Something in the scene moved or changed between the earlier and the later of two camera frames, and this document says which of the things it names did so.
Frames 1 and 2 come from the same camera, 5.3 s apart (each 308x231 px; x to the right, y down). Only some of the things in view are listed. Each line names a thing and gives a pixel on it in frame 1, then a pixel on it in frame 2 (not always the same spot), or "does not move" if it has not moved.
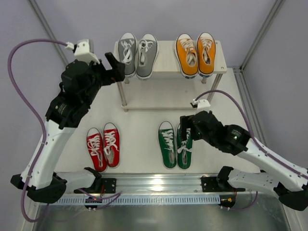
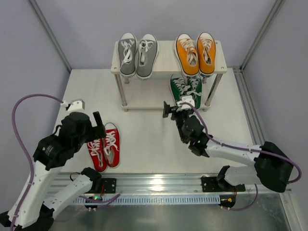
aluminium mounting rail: x=168 y=184 does not move
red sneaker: x=111 y=142 does not move
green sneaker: x=167 y=139 → x=179 y=86
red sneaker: x=96 y=148 does not move
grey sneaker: x=127 y=44 does not move
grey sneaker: x=147 y=55 does not move
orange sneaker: x=186 y=50 does not move
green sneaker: x=184 y=149 → x=195 y=82
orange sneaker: x=206 y=49 does not move
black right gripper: x=190 y=127 → x=174 y=109
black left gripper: x=106 y=72 → x=95 y=131
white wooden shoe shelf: x=166 y=89 does not move
